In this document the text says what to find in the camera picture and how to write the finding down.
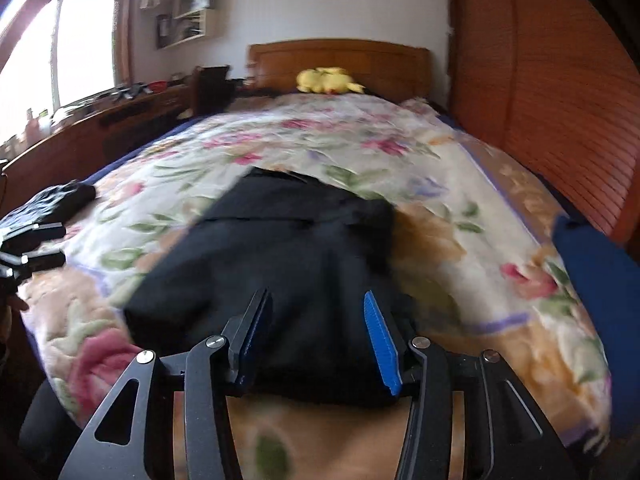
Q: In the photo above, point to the black trench coat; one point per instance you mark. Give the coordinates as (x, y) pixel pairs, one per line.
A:
(317, 249)

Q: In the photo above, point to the folded dark grey jacket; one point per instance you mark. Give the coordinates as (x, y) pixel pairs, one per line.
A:
(57, 203)

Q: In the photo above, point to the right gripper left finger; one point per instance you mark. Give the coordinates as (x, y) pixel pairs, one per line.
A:
(129, 435)

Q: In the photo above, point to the wooden headboard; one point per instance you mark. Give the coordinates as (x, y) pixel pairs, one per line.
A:
(391, 71)

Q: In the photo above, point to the blue bed sheet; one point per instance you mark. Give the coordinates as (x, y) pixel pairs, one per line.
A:
(607, 281)

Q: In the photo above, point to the yellow plush toy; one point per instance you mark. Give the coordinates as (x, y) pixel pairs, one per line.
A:
(332, 80)

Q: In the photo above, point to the long wooden desk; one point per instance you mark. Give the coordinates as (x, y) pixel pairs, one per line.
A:
(77, 151)

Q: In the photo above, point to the red bowl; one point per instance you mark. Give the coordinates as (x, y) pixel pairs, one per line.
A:
(157, 86)

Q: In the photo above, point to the wooden chair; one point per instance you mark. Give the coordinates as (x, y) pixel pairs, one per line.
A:
(211, 89)

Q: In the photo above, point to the window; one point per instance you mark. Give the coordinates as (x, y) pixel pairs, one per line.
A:
(67, 54)

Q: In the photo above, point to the white wall shelf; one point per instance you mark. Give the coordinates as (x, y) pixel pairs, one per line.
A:
(185, 21)

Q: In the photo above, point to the floral bed blanket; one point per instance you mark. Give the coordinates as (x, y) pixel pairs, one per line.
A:
(472, 245)

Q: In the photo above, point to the wooden louvered wardrobe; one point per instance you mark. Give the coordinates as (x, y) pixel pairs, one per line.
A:
(548, 82)

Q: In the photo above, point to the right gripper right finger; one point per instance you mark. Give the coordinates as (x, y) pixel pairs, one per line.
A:
(505, 434)

